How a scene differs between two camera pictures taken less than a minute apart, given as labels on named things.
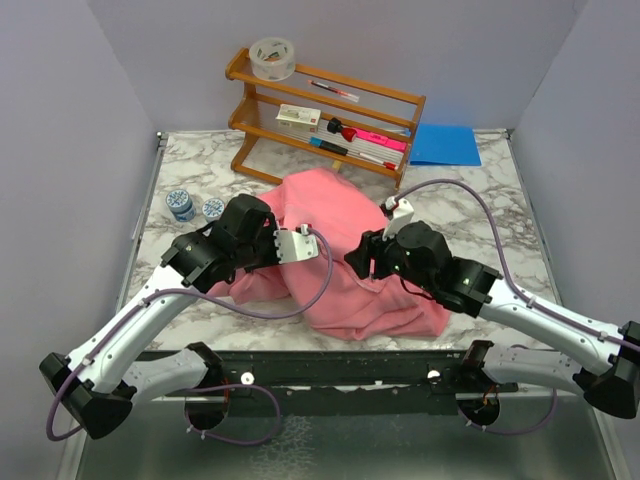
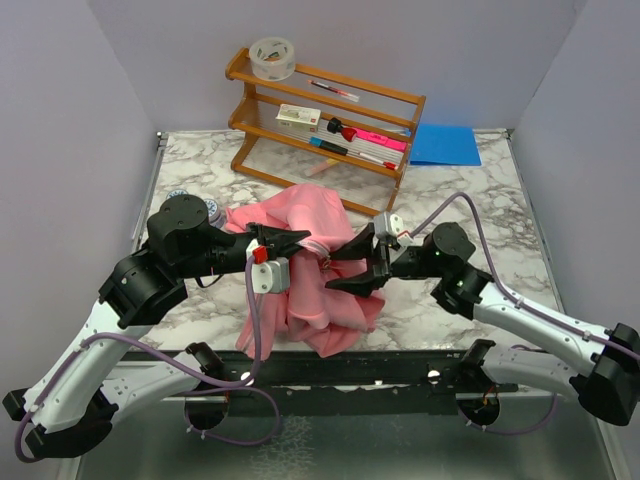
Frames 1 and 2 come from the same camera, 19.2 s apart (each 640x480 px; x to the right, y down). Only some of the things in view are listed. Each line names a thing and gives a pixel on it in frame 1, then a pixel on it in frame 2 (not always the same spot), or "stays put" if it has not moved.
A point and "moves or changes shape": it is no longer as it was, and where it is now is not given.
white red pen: (386, 164) stays put
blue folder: (445, 144) stays put
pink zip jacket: (336, 209) moves or changes shape
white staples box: (299, 117) stays put
